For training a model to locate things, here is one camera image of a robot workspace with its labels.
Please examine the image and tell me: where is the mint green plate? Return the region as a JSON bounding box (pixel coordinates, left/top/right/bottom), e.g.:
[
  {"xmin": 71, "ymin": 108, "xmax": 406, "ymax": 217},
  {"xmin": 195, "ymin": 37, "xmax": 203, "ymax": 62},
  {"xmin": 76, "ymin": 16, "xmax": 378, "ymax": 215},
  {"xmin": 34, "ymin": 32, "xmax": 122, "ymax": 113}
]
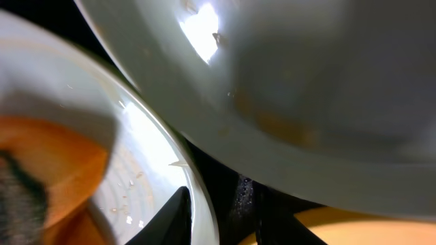
[
  {"xmin": 77, "ymin": 0, "xmax": 435, "ymax": 221},
  {"xmin": 1, "ymin": 11, "xmax": 219, "ymax": 244}
]

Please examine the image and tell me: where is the mint green plate top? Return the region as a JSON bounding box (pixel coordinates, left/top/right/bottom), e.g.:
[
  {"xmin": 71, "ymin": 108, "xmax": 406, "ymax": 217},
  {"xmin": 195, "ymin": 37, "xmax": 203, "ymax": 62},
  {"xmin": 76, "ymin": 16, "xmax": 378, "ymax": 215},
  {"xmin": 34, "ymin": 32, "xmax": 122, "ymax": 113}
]
[{"xmin": 77, "ymin": 0, "xmax": 435, "ymax": 221}]

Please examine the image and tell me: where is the yellow plate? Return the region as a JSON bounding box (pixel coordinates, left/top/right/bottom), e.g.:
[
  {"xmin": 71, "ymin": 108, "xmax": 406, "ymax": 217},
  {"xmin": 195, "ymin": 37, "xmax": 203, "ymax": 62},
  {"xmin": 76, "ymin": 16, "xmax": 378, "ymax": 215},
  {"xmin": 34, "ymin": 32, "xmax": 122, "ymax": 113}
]
[{"xmin": 238, "ymin": 206, "xmax": 436, "ymax": 245}]

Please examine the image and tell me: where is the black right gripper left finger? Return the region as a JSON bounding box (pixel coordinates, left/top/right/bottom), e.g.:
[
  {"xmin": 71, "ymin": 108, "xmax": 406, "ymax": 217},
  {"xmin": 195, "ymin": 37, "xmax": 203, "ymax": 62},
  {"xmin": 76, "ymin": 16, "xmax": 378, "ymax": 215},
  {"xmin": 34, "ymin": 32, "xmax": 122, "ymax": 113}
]
[{"xmin": 126, "ymin": 186, "xmax": 192, "ymax": 245}]

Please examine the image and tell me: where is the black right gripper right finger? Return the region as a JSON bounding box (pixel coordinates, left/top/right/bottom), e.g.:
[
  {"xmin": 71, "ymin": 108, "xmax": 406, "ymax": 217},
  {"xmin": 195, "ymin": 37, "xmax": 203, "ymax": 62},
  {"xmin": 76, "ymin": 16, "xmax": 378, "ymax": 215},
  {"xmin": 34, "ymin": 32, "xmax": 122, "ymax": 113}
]
[{"xmin": 255, "ymin": 185, "xmax": 326, "ymax": 245}]

